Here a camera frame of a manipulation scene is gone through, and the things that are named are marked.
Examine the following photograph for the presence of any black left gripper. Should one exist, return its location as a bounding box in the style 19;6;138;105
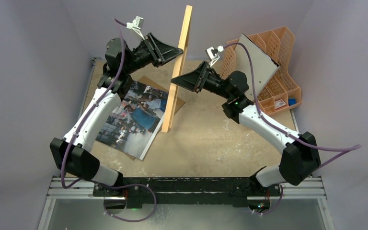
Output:
123;33;182;75

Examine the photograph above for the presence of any light wooden picture frame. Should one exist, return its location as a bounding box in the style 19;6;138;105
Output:
161;5;193;133

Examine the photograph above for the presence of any printed street photo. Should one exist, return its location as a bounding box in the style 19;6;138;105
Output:
96;81;168;160

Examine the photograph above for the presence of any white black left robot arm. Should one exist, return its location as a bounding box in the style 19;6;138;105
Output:
49;33;184;196

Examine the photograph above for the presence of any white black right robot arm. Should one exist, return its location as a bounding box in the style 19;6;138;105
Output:
171;61;321;195

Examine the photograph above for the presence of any brown cardboard backing board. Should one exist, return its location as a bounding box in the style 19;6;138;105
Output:
138;75;186;115

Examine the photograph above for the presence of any white board in organizer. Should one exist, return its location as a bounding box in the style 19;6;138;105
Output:
234;34;279;101

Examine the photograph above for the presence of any red white card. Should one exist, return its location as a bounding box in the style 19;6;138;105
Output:
274;99;287;110

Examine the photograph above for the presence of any orange plastic file organizer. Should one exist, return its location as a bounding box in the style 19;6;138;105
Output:
219;26;303;115

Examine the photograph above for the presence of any blue box in organizer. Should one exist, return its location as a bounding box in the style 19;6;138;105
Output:
288;98;298;106

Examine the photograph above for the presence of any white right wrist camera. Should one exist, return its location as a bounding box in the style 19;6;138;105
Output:
206;46;224;67

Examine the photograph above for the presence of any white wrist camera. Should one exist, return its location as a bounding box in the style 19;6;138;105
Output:
126;16;145;40
206;46;224;67

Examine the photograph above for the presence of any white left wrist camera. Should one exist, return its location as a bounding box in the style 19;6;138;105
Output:
126;16;145;40

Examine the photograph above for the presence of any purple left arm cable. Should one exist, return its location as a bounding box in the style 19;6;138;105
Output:
60;18;157;222

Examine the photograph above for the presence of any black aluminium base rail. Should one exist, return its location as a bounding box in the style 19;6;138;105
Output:
46;176;327;210

